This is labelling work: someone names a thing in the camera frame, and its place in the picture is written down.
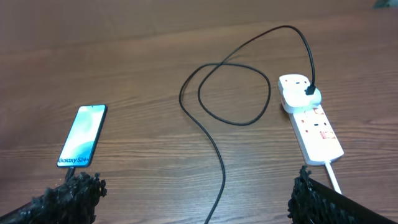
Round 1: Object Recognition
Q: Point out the blue Samsung smartphone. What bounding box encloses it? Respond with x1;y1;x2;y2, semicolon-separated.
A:
57;105;108;167

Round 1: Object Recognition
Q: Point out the white power strip cord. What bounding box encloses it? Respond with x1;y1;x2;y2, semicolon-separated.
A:
323;161;343;195

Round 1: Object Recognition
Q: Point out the white charger plug adapter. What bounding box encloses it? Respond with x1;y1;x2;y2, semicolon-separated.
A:
278;82;322;114

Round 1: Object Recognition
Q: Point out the black charger cable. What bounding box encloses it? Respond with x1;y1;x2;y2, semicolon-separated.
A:
63;24;318;224

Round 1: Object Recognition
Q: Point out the white power strip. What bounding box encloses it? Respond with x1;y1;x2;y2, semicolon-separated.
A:
277;73;345;167

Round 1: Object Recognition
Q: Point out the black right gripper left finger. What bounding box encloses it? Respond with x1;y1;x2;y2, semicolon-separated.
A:
1;172;107;224

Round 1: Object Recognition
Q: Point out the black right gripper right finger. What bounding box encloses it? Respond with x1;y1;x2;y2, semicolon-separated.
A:
288;165;397;224

